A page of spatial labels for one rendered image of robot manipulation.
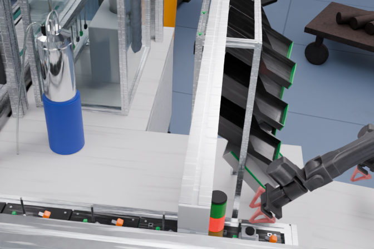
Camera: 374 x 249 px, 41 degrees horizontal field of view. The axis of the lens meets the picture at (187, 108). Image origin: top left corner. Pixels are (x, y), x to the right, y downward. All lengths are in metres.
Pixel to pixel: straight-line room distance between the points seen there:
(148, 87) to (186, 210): 2.24
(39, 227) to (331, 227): 1.69
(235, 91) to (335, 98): 2.88
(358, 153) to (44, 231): 1.12
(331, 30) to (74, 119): 3.02
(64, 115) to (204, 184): 1.69
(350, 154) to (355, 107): 2.91
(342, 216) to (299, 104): 2.23
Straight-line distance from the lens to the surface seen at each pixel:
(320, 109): 4.24
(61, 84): 2.08
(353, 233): 2.08
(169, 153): 2.27
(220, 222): 1.33
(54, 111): 2.15
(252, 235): 1.67
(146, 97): 2.62
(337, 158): 1.47
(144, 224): 1.82
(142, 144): 2.32
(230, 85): 1.59
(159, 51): 3.04
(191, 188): 0.49
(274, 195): 1.53
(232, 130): 1.68
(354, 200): 2.20
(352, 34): 4.71
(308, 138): 3.89
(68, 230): 0.46
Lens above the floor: 2.33
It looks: 35 degrees down
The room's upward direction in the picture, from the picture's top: 3 degrees clockwise
